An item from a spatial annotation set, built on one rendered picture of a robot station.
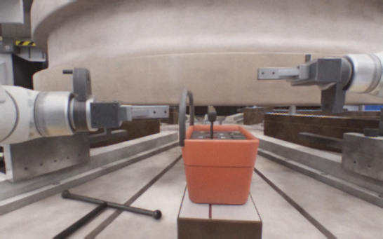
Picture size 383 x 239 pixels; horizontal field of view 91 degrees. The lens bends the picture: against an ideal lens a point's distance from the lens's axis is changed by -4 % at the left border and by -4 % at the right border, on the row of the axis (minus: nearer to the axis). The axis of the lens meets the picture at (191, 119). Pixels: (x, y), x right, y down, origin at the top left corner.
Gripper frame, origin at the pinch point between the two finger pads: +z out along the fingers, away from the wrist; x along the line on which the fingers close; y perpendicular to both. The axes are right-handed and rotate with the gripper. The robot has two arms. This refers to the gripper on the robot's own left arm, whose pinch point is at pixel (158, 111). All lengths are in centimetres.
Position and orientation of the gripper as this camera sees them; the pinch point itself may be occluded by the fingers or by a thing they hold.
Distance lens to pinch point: 45.3
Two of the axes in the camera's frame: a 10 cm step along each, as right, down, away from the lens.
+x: 2.9, 1.0, -9.5
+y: 0.0, 9.9, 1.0
